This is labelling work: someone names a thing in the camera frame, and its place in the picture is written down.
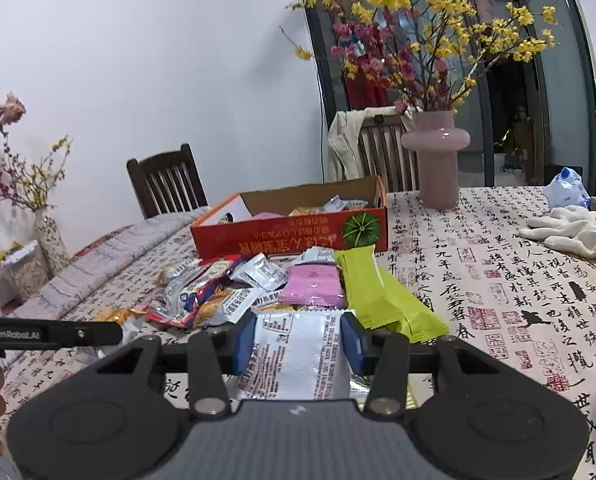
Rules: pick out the beige jacket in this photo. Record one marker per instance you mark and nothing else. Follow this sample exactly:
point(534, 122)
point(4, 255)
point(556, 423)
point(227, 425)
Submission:
point(343, 161)

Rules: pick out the yellow and red flower branches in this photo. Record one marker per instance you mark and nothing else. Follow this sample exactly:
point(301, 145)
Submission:
point(430, 55)

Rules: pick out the lime green snack packet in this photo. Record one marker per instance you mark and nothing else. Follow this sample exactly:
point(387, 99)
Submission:
point(365, 287)
point(415, 320)

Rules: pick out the dark framed glass door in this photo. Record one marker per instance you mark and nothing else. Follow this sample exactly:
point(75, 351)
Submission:
point(518, 75)

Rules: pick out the red blue snack packet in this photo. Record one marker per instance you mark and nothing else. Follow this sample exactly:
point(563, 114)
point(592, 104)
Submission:
point(186, 286)

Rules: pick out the silver white snack packet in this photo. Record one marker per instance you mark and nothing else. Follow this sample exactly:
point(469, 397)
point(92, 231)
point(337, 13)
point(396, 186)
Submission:
point(261, 272)

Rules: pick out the orange cardboard snack box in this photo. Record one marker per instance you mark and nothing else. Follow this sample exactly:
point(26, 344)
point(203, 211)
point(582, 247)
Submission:
point(286, 221)

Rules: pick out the calligraphy print tablecloth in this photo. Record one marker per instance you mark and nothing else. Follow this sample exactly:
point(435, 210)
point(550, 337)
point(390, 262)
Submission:
point(530, 307)

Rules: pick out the patterned slim ceramic vase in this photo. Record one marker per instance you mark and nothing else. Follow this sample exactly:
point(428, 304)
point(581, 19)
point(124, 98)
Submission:
point(51, 243)

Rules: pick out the white work gloves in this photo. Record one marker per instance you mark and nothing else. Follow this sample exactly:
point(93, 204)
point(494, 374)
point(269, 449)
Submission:
point(569, 229)

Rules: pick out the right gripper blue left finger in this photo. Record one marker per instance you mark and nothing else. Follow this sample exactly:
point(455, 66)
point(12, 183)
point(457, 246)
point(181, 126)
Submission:
point(211, 354)

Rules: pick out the pink glass vase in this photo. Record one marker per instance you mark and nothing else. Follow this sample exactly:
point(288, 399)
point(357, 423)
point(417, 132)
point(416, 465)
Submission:
point(436, 142)

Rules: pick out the dark wooden chair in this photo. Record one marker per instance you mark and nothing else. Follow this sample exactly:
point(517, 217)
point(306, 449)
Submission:
point(167, 182)

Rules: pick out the pink snack packet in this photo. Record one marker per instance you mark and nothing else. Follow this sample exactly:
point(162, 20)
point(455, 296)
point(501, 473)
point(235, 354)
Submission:
point(316, 285)

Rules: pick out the blue white plastic bag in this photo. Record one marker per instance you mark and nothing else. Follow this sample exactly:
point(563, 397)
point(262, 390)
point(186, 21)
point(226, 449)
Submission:
point(567, 189)

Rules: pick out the wooden chair with jacket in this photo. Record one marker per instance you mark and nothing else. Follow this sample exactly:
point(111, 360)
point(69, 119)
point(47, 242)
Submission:
point(383, 154)

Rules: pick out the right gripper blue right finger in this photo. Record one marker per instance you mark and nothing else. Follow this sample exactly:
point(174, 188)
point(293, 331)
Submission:
point(383, 357)

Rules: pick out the white red-text snack packet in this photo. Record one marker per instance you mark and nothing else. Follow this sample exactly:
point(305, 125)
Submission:
point(296, 355)

